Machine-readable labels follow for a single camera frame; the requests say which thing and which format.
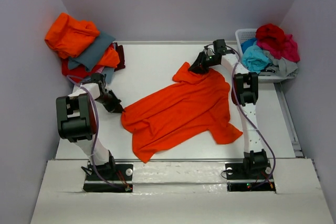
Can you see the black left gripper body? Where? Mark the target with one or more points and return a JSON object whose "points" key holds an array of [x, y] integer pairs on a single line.
{"points": [[109, 101]]}

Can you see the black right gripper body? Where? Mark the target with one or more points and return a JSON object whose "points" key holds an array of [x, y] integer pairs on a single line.
{"points": [[205, 62]]}

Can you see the orange t shirt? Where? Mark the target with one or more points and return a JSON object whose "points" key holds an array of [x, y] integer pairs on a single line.
{"points": [[194, 104]]}

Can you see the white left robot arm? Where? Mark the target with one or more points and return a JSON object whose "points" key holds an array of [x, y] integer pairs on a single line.
{"points": [[77, 122]]}

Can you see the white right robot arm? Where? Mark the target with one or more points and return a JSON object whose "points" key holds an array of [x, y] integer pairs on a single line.
{"points": [[245, 94]]}

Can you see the white plastic laundry basket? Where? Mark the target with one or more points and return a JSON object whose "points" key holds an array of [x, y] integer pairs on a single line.
{"points": [[243, 35]]}

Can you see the pink folded shirt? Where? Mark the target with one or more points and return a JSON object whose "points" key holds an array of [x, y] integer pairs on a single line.
{"points": [[100, 70]]}

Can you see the dark maroon folded shirt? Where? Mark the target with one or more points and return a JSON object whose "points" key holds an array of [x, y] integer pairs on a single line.
{"points": [[119, 49]]}

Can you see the teal shirt in basket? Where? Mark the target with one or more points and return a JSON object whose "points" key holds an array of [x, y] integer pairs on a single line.
{"points": [[253, 57]]}

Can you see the red folded shirt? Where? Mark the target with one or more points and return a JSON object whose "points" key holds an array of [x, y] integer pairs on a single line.
{"points": [[109, 60]]}

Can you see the grey-blue folded shirt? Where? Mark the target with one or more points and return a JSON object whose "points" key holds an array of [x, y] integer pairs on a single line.
{"points": [[91, 55]]}

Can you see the red shirt in basket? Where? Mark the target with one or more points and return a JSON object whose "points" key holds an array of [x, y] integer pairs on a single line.
{"points": [[270, 35]]}

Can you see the grey shirt in basket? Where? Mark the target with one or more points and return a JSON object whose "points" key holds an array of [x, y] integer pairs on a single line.
{"points": [[281, 67]]}

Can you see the magenta shirt in basket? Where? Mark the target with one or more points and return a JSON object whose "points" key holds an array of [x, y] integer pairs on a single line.
{"points": [[288, 51]]}

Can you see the orange folded shirt on pile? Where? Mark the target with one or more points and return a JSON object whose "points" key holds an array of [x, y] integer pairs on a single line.
{"points": [[69, 37]]}

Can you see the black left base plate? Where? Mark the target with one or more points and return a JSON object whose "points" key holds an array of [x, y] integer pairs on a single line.
{"points": [[119, 181]]}

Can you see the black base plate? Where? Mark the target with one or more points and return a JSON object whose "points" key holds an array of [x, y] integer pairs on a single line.
{"points": [[238, 180], [119, 181]]}

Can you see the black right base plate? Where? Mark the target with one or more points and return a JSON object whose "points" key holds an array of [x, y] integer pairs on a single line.
{"points": [[238, 180]]}

